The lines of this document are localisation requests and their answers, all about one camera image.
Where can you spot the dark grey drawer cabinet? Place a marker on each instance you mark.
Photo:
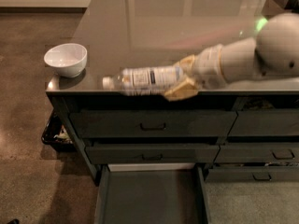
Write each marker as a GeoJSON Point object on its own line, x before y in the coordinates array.
{"type": "Point", "coordinates": [120, 34]}

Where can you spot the middle right drawer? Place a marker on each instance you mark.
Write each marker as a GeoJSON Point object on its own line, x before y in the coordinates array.
{"type": "Point", "coordinates": [258, 152]}

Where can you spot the bottom right drawer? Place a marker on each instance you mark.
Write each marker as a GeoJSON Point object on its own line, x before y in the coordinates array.
{"type": "Point", "coordinates": [253, 174]}

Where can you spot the middle left drawer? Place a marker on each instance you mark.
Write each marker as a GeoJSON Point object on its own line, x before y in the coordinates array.
{"type": "Point", "coordinates": [150, 153]}

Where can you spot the black bin beside cabinet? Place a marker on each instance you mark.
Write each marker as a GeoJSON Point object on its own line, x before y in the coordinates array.
{"type": "Point", "coordinates": [55, 135]}

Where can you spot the open bottom left drawer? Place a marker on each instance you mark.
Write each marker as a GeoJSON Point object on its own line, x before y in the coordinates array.
{"type": "Point", "coordinates": [152, 197]}

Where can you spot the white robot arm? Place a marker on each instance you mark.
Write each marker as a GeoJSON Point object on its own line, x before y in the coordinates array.
{"type": "Point", "coordinates": [272, 54]}

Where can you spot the top left drawer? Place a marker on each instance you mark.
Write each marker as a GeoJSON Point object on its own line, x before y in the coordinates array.
{"type": "Point", "coordinates": [144, 123]}

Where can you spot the white ceramic bowl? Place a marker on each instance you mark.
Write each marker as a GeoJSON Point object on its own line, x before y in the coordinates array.
{"type": "Point", "coordinates": [67, 60]}

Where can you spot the clear plastic water bottle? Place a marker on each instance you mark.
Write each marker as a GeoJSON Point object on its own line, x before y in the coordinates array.
{"type": "Point", "coordinates": [144, 81]}

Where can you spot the top right drawer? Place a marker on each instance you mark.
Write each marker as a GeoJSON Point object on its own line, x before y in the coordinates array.
{"type": "Point", "coordinates": [273, 122]}

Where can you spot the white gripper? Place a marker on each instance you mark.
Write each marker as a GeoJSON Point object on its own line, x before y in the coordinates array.
{"type": "Point", "coordinates": [206, 66]}

